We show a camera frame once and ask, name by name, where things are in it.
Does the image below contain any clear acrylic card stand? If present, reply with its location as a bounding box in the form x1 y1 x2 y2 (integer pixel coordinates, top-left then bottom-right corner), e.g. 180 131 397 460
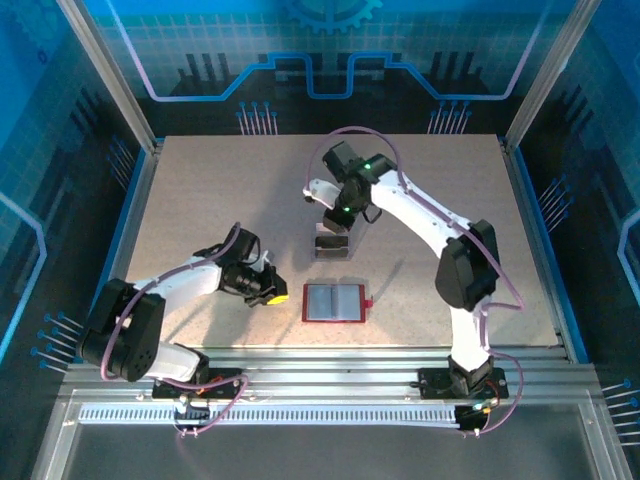
312 219 352 261

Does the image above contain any red leather card holder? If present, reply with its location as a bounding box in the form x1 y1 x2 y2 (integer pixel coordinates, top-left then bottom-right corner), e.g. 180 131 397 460
301 282 375 325

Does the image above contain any small black circuit board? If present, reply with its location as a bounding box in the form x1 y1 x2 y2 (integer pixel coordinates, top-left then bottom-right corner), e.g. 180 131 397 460
455 403 494 434
172 397 211 427

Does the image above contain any aluminium front frame rail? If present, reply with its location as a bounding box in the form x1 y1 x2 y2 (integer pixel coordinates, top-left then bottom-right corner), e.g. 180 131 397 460
58 346 601 401

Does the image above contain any white slotted cable duct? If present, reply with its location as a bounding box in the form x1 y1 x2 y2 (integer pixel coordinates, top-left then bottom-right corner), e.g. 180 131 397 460
77 404 464 427

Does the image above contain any aluminium side frame rail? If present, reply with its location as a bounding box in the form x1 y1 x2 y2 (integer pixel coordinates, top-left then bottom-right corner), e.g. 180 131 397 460
85 139 165 362
499 137 576 362

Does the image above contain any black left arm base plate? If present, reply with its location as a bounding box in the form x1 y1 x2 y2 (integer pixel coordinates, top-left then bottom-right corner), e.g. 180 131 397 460
151 366 242 401

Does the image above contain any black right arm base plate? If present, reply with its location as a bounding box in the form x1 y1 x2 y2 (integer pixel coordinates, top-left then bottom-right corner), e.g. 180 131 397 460
416 366 510 401

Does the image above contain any aluminium frame post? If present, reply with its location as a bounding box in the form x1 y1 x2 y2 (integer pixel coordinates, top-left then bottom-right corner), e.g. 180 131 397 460
501 0 602 154
55 0 165 155

